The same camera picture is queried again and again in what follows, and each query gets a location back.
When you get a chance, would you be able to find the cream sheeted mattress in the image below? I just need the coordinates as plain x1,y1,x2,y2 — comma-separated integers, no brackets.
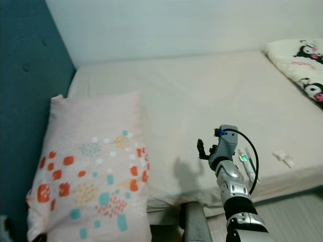
66,49,323,217

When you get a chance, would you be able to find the cream cartoon print quilt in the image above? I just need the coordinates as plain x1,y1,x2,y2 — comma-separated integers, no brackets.
262,38,323,109

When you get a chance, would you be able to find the pink floral pillow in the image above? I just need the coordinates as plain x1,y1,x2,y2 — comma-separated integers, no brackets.
25,91,152,242

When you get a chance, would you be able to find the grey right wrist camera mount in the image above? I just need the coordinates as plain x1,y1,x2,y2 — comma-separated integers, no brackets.
214,125,239,162

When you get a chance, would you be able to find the white tissue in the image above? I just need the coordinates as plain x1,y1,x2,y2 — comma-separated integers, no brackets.
273,150,294,168

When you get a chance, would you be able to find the teal upholstered headboard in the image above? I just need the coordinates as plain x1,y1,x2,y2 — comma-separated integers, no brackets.
0,0,76,242

